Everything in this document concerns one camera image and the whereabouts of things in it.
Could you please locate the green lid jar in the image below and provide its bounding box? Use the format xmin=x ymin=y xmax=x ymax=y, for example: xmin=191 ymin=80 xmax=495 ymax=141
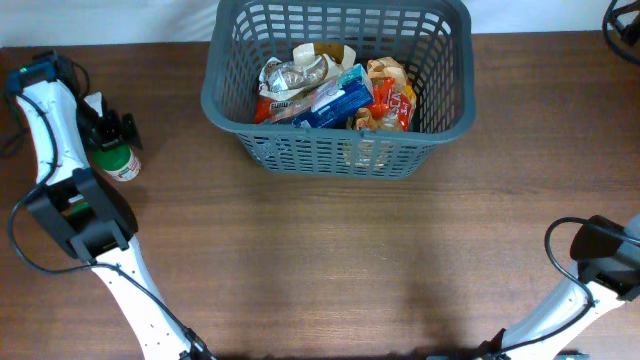
xmin=68 ymin=200 xmax=90 ymax=217
xmin=93 ymin=145 xmax=141 ymax=182

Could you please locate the orange pasta packet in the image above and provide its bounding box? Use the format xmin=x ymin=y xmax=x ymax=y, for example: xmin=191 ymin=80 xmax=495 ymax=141
xmin=253 ymin=96 xmax=301 ymax=125

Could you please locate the beige snack bag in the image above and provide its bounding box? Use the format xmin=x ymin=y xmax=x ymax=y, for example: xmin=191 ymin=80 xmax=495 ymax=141
xmin=257 ymin=43 xmax=356 ymax=101

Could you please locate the blue white carton box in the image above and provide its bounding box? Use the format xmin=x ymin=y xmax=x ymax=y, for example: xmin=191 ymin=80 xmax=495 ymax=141
xmin=270 ymin=64 xmax=374 ymax=128

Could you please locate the tan orange snack bag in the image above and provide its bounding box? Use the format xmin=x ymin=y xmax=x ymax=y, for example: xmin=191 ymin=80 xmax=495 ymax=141
xmin=351 ymin=57 xmax=417 ymax=132

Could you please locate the grey plastic shopping basket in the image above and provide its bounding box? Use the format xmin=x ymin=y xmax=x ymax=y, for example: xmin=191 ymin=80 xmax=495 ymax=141
xmin=201 ymin=0 xmax=475 ymax=178

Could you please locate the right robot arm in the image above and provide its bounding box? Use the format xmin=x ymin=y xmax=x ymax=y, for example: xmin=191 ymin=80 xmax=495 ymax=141
xmin=473 ymin=215 xmax=639 ymax=360

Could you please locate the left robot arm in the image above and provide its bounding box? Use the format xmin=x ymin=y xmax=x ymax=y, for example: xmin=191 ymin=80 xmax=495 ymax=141
xmin=5 ymin=51 xmax=213 ymax=359

